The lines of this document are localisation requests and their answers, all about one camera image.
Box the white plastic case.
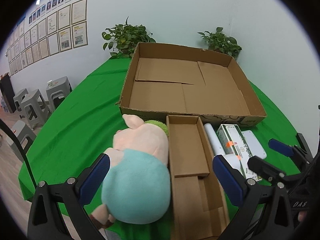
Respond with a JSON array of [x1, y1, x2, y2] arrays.
[[242, 130, 267, 159]]

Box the green white medicine box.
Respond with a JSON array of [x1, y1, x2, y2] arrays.
[[217, 124, 262, 181]]

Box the white lint roller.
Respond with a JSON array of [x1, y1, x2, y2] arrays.
[[204, 123, 225, 157]]

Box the narrow cardboard insert box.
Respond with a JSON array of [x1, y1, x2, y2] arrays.
[[166, 115, 229, 239]]

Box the pink pig plush toy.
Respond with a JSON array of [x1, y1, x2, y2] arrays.
[[89, 114, 171, 229]]

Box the person's right hand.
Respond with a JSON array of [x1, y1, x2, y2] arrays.
[[298, 211, 308, 223]]

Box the grey plastic stool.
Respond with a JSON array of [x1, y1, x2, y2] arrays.
[[21, 89, 51, 130], [13, 88, 28, 119], [6, 120, 36, 162], [46, 76, 72, 111]]

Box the right potted plant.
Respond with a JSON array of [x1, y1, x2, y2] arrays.
[[198, 27, 242, 60]]

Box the potted plant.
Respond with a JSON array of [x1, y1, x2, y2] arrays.
[[198, 27, 242, 60], [101, 17, 156, 59]]

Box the large cardboard tray box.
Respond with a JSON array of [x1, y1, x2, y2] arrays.
[[119, 43, 267, 127]]

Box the left potted plant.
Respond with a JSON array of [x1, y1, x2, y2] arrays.
[[101, 17, 156, 59]]

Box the black cable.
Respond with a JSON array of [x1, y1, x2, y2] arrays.
[[0, 118, 38, 190]]

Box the framed certificates on wall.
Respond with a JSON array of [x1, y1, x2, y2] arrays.
[[5, 0, 88, 76]]

